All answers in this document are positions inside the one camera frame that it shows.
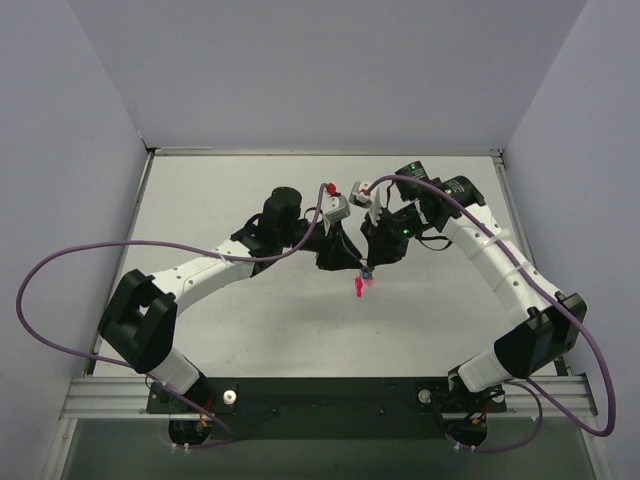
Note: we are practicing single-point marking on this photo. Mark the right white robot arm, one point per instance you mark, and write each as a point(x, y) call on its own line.
point(543, 319)

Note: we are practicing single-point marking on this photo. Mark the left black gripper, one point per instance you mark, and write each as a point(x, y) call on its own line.
point(330, 247)

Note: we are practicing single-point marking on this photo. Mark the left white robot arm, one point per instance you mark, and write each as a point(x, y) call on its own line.
point(140, 318)

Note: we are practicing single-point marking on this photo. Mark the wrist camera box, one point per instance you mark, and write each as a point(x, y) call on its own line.
point(335, 209)
point(360, 195)

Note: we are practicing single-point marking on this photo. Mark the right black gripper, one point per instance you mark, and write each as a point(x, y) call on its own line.
point(382, 242)

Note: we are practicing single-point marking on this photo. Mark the pink keychain charm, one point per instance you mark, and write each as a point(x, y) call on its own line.
point(361, 284)

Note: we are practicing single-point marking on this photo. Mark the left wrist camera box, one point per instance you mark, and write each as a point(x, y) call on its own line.
point(335, 209)

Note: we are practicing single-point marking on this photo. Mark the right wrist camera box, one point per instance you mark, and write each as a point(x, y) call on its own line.
point(360, 195)

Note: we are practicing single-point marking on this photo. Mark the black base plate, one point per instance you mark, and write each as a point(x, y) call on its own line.
point(254, 422)

